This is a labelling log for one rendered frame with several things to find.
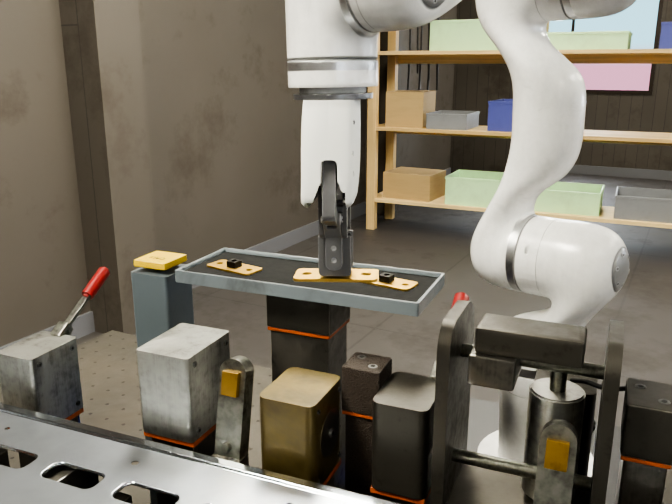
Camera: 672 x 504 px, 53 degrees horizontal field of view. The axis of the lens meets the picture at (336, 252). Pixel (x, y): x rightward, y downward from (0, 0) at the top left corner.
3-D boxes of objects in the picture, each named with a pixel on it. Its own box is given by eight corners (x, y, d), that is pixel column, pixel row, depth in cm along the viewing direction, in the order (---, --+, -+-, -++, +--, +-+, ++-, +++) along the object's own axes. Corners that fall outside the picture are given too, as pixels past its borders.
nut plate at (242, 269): (205, 266, 102) (204, 259, 102) (223, 260, 105) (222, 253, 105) (246, 276, 98) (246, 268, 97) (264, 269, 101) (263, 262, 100)
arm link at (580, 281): (521, 339, 117) (525, 205, 110) (631, 369, 104) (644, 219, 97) (485, 365, 108) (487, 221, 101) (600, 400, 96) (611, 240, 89)
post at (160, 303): (147, 513, 118) (126, 272, 106) (173, 488, 125) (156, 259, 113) (183, 524, 115) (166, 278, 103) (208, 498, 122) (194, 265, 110)
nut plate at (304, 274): (292, 281, 67) (292, 269, 66) (298, 270, 70) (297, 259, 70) (377, 282, 66) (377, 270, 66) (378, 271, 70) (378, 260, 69)
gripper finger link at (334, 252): (317, 208, 66) (319, 274, 67) (313, 214, 63) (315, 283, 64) (350, 208, 65) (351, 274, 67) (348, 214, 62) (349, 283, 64)
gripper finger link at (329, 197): (325, 134, 63) (330, 174, 67) (318, 199, 58) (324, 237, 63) (337, 134, 63) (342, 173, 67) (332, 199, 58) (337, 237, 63)
